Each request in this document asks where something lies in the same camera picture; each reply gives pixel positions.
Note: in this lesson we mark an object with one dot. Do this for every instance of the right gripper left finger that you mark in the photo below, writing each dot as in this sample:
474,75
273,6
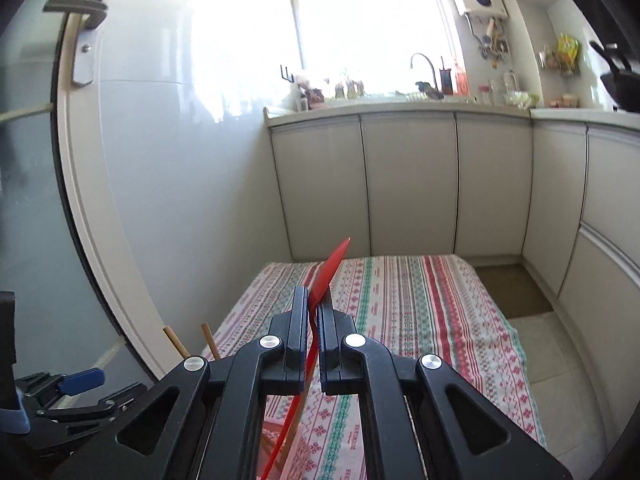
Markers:
203,420

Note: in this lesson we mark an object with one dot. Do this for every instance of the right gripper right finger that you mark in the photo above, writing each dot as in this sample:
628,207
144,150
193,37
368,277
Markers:
420,419

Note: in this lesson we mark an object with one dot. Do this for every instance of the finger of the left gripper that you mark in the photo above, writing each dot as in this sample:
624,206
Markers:
82,382
105,408

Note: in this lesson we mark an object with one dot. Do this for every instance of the wooden chopstick one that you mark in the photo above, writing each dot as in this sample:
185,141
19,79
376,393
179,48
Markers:
175,341

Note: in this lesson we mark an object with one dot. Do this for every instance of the wooden chopstick two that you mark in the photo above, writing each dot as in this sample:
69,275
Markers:
210,341

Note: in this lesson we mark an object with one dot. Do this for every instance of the chrome kitchen faucet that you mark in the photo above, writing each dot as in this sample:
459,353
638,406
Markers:
427,83

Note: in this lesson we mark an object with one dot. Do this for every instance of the glass sliding door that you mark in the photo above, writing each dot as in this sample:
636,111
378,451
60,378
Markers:
61,323

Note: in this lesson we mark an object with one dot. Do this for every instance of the patterned tablecloth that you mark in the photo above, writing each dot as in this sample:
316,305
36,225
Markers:
417,305

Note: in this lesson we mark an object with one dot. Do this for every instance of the white cabinet row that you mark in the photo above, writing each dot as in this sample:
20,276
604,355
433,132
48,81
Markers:
557,190

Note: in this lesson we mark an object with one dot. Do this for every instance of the black wok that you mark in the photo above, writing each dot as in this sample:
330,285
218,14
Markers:
621,82

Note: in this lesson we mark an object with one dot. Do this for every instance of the yellow snack packet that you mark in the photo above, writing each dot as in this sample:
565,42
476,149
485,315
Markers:
567,52

